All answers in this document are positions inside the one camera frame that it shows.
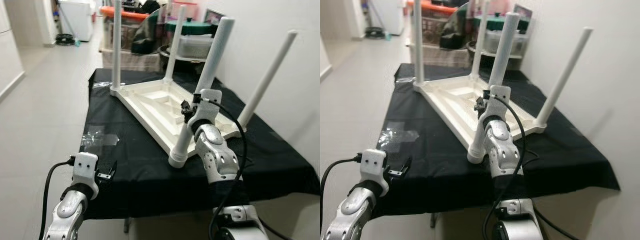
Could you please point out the black printed carton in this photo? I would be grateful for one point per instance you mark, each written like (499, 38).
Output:
(522, 11)
(212, 17)

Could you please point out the shiny black plastic bag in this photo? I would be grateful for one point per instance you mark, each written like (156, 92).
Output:
(452, 37)
(145, 42)

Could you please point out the clear plastic bag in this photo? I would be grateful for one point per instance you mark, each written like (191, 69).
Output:
(100, 84)
(404, 79)

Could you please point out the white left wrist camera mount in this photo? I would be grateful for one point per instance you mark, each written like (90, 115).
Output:
(85, 165)
(374, 161)

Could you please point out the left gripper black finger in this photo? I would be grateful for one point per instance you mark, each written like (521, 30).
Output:
(113, 167)
(406, 166)

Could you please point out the clear lidded plastic container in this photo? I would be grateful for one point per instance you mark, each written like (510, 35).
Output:
(520, 42)
(197, 45)

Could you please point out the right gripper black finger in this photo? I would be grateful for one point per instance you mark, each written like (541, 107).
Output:
(486, 95)
(185, 110)
(478, 106)
(196, 100)

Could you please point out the mop with teal head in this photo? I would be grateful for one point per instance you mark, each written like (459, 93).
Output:
(387, 36)
(77, 42)

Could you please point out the dark green round lid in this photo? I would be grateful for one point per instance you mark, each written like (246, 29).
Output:
(496, 22)
(197, 26)

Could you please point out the white tall appliance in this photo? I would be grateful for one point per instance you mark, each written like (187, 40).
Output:
(77, 20)
(387, 15)

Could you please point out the crumpled clear tape piece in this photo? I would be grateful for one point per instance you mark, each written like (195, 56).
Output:
(395, 136)
(97, 137)

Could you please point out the beige patterned cloth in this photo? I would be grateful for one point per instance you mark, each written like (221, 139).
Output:
(445, 56)
(140, 61)

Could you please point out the white plastic table top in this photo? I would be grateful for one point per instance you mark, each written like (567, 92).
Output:
(150, 107)
(450, 102)

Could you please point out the black tablecloth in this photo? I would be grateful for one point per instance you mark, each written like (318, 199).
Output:
(435, 185)
(140, 185)

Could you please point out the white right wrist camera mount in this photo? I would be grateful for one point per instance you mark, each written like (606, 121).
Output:
(500, 95)
(207, 100)

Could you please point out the pink plastic box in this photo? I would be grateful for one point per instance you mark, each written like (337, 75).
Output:
(190, 10)
(497, 6)

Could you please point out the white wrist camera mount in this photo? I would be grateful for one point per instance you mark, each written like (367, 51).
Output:
(500, 95)
(85, 165)
(374, 161)
(207, 100)

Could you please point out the black metal folding table frame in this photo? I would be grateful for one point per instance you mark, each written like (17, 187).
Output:
(126, 225)
(433, 220)

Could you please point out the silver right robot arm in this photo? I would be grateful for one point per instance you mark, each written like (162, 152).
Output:
(215, 150)
(500, 145)

